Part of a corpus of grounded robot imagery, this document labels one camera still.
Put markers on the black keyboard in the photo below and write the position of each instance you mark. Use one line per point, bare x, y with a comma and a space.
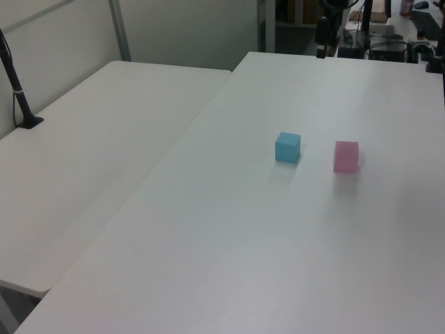
427, 23

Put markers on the black computer mouse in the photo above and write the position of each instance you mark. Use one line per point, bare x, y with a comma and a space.
422, 4

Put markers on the black monitor stand pole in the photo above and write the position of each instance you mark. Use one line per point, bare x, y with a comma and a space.
367, 17

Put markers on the brown cardboard box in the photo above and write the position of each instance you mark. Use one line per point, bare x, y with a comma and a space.
372, 16

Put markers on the black electronics box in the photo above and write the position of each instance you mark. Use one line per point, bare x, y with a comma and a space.
386, 52

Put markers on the blue cube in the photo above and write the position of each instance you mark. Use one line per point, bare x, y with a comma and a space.
287, 150

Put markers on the black camera stand pole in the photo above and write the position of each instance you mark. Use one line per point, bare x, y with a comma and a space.
18, 92

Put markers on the grey metal partition post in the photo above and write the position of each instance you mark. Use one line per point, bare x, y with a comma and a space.
120, 31

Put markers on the black table clamp mount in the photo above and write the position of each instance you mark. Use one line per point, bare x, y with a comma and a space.
436, 59

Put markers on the pink cube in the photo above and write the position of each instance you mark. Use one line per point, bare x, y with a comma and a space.
345, 158

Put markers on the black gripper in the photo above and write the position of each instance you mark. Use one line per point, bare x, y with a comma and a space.
322, 30

